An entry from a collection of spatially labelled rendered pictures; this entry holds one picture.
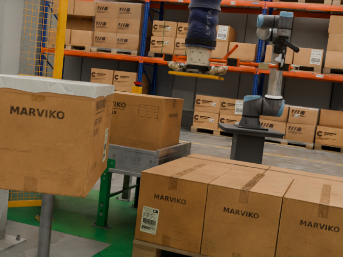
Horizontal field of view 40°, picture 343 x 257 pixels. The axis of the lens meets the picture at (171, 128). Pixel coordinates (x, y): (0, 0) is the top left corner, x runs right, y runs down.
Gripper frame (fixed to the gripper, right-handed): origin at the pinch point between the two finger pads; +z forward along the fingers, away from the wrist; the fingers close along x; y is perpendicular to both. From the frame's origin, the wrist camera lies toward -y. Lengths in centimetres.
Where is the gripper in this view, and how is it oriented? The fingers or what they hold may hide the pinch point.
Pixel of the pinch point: (283, 66)
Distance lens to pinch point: 332.8
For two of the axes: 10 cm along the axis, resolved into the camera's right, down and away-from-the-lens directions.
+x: -3.1, 0.6, -9.5
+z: -1.1, 9.9, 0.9
